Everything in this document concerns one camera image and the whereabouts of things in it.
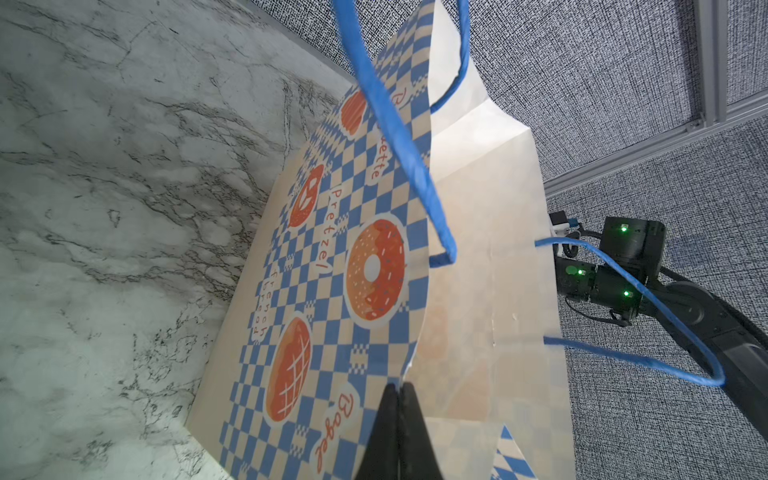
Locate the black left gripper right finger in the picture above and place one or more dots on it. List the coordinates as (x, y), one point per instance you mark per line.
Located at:
(416, 456)

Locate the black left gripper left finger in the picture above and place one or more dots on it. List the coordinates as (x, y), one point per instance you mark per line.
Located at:
(380, 460)

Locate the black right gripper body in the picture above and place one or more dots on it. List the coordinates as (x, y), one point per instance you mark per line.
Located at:
(577, 280)

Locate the checkered paper bag blue handles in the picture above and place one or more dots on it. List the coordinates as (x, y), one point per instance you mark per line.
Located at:
(405, 242)

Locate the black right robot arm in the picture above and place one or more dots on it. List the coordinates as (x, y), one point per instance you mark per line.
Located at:
(620, 268)

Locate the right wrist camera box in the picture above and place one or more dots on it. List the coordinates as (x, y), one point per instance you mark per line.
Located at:
(563, 226)

